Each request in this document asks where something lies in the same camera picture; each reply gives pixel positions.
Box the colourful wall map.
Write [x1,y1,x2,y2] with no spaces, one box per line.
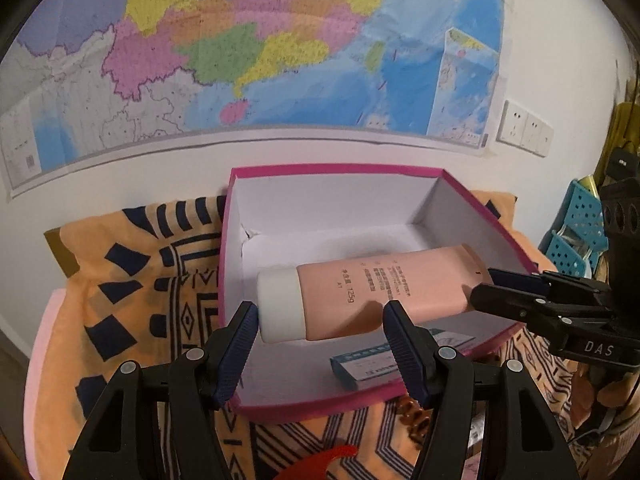
[0,0,506,201]

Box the black handbag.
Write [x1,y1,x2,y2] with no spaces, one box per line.
[606,147,640,181]

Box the pink tube with white cap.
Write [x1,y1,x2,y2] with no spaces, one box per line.
[256,244,493,345]

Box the olive brown fabric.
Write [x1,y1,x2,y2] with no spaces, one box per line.
[44,225,81,277]

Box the red curved plastic object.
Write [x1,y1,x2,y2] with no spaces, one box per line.
[300,444,358,480]

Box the pink foam mat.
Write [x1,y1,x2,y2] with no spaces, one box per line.
[22,289,66,480]

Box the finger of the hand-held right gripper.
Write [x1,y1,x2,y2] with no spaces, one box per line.
[487,268,601,297]
[470,284,618,333]

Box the yellow garment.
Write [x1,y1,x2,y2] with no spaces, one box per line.
[595,102,640,191]

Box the blue and white carton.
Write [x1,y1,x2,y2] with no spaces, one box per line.
[329,327,476,389]

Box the orange patterned blanket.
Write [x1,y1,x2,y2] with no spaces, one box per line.
[35,190,601,480]

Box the magenta cardboard box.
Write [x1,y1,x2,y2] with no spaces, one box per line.
[216,162,538,426]

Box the brown spotted hair clip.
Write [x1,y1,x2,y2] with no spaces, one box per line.
[397,395,433,443]

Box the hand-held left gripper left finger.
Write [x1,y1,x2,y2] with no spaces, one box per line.
[62,301,259,480]

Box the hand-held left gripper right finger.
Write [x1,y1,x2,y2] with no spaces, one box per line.
[382,301,581,480]

